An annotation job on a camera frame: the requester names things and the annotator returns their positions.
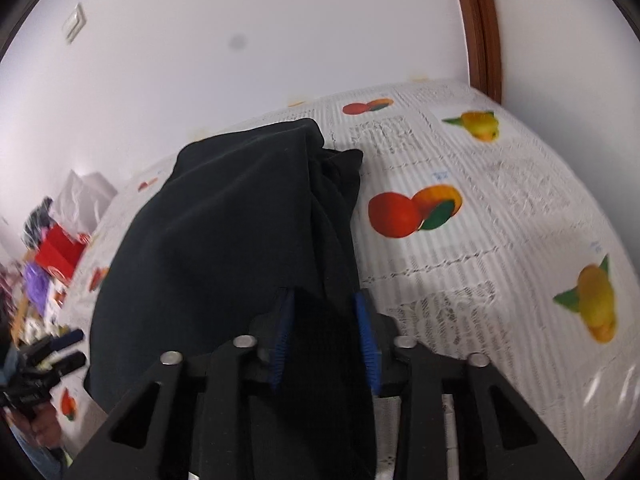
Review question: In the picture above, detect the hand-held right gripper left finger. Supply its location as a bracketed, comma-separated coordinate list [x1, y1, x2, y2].
[62, 289, 297, 480]

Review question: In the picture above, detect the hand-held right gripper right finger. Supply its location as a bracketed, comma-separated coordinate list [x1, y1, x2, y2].
[354, 288, 587, 480]

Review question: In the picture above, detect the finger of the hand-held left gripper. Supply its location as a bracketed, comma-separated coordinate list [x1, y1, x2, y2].
[42, 352, 87, 377]
[29, 329, 85, 358]

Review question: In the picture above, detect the black garment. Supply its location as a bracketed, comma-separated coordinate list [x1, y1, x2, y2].
[82, 118, 379, 480]

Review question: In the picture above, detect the person's left forearm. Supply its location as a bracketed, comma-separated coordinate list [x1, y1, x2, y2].
[12, 435, 70, 480]

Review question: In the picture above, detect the person's left hand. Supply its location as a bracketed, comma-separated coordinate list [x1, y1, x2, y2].
[11, 400, 64, 450]

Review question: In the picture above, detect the purple plastic container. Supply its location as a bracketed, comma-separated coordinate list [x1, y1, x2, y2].
[22, 262, 52, 317]

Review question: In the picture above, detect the red box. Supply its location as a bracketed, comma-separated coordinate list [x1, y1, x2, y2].
[34, 224, 94, 282]

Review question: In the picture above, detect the dark striped cloth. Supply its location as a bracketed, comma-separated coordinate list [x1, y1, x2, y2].
[21, 196, 57, 252]

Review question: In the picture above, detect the white plastic bag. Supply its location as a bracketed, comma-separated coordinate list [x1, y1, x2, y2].
[52, 170, 119, 234]

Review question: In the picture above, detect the white fruit print tablecloth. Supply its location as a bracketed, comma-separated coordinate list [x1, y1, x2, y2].
[50, 79, 629, 480]

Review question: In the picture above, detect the white wall light switch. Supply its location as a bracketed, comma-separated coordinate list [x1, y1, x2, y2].
[61, 2, 89, 45]

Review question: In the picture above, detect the brown wooden door frame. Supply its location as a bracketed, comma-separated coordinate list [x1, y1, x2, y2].
[448, 0, 503, 104]

